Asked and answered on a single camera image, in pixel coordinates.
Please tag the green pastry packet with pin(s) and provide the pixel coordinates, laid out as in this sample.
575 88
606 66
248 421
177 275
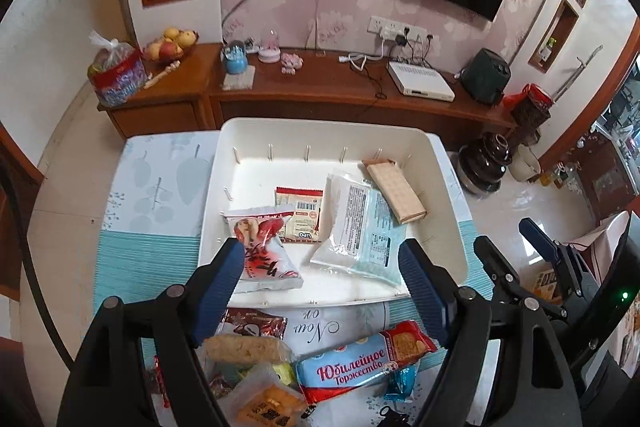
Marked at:
285 373

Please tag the white plastic storage bin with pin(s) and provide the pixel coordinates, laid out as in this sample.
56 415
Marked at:
254 156

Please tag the teal leaf pattern tablecloth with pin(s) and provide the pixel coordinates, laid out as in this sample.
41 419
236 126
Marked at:
166 215

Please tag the red white snack bag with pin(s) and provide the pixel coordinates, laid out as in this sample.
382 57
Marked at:
267 266

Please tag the small blue foil wrapper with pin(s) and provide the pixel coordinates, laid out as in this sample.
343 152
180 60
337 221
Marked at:
400 385

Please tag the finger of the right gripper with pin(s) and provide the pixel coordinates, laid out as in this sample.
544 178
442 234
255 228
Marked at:
507 286
545 246

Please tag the clear bag rice puffs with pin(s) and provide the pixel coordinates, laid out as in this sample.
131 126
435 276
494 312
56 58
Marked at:
247 350

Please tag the dark green air fryer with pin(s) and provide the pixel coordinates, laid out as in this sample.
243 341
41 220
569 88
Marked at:
486 77

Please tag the blue red cookie package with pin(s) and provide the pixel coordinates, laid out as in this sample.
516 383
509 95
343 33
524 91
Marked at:
366 361

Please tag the pink glass dome ornament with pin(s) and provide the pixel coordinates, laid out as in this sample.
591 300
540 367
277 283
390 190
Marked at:
269 51

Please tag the orange white snack packet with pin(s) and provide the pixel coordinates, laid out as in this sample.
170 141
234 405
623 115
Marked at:
250 322

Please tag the white set-top box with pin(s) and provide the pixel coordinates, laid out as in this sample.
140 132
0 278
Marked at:
420 82

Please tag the beige wafer biscuit pack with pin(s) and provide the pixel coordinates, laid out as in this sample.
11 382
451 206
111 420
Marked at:
397 191

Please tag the large white blue snack pack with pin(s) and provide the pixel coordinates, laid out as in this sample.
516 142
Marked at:
364 236

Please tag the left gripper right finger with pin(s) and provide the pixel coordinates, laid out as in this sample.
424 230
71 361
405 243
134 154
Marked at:
532 385

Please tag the red edged dark candy packet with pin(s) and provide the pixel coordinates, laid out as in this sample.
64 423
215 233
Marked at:
160 384

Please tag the dark brown ceramic vase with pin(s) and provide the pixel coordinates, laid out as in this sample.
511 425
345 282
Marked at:
482 164

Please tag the red black tall vase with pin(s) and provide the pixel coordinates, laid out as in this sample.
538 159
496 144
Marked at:
529 109

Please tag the clear bag orange pastries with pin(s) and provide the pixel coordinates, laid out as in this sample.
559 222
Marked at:
261 399

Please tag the white wall power strip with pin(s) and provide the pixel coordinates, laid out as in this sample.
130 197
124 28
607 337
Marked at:
389 29

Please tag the wooden tv cabinet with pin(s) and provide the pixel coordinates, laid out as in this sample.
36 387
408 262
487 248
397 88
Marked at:
192 98

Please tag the small cream red packet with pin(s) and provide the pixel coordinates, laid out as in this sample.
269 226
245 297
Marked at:
304 225

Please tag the fruit bowl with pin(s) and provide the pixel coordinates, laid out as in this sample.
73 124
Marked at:
174 45

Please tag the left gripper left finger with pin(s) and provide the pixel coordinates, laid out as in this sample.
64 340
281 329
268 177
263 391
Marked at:
106 386

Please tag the red bag of snacks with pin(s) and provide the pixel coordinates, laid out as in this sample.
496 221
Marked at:
117 71

